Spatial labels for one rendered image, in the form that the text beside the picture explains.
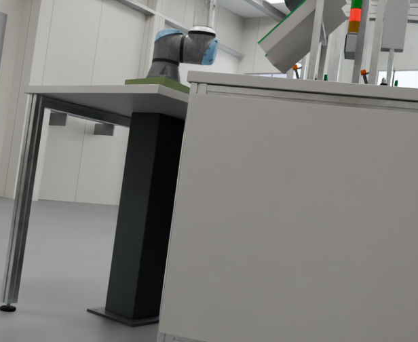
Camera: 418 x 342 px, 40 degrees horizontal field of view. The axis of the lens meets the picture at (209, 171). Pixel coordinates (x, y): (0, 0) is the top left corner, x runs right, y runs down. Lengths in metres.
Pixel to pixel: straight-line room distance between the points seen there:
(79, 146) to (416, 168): 9.97
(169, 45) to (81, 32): 8.87
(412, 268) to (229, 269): 0.44
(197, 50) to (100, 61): 9.16
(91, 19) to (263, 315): 10.23
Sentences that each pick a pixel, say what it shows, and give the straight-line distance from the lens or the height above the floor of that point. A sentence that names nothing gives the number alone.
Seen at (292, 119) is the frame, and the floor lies 0.76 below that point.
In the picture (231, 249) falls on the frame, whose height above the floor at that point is 0.41.
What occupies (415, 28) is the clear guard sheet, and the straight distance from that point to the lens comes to 3.69.
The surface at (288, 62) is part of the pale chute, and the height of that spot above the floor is 1.02.
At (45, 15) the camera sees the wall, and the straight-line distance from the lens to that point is 10.15.
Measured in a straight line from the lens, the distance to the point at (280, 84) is 1.48.
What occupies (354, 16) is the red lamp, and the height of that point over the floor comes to 1.33.
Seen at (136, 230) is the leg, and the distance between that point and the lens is 2.31.
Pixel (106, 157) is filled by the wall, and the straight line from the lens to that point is 11.63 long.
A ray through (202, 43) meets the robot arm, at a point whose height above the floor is 1.14.
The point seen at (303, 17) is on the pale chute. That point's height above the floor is 1.10.
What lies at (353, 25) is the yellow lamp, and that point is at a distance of 2.46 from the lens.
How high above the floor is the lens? 0.55
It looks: 2 degrees up
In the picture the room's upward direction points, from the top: 7 degrees clockwise
